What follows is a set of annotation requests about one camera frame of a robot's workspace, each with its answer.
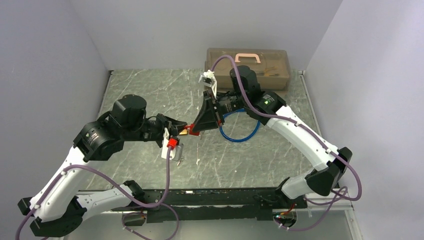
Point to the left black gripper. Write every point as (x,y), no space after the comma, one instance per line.
(172,125)

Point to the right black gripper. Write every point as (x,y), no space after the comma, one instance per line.
(208,115)

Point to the red cable lock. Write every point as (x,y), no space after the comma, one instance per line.
(190,130)

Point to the blue cable lock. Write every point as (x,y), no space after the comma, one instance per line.
(241,128)

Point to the brass padlock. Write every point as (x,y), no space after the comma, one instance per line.
(184,132)

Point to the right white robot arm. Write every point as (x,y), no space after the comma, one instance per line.
(327,160)

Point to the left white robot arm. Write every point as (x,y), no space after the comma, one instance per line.
(78,190)

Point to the brown plastic toolbox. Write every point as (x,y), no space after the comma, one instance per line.
(272,67)

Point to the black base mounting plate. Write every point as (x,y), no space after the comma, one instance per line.
(259,203)

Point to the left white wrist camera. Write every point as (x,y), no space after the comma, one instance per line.
(172,148)

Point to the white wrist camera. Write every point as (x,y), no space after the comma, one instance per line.
(208,79)
(172,148)

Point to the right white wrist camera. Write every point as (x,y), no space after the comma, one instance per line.
(208,79)

